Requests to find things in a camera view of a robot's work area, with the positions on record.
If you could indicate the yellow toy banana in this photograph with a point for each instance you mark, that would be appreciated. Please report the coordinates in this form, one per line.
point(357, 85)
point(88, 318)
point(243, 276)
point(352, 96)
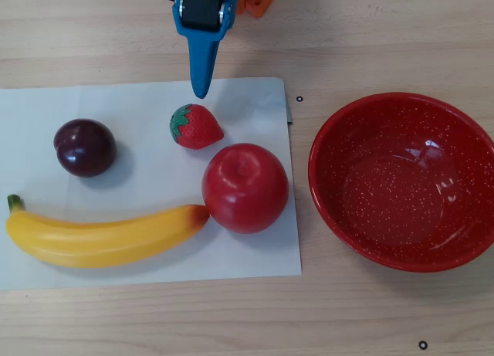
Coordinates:
point(100, 240)

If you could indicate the grey tape strip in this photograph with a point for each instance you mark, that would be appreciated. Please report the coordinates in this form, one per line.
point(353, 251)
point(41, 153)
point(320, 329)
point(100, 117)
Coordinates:
point(289, 116)

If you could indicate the red toy strawberry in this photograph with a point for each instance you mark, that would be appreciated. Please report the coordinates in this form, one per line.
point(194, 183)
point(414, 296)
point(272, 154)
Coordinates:
point(198, 128)

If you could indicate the white paper sheet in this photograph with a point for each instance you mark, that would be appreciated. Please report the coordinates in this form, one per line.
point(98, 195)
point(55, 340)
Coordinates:
point(146, 178)

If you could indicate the red toy apple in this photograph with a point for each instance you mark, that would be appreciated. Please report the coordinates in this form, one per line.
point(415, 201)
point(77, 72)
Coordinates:
point(245, 190)

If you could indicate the red speckled bowl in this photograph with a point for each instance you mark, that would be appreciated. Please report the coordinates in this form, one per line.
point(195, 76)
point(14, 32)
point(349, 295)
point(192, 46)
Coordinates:
point(397, 194)

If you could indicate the dark purple toy plum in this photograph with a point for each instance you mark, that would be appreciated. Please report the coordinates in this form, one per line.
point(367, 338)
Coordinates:
point(85, 147)

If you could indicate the blue gripper with motor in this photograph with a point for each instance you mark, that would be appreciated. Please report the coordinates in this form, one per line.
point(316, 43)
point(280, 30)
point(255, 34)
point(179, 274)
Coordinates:
point(201, 13)

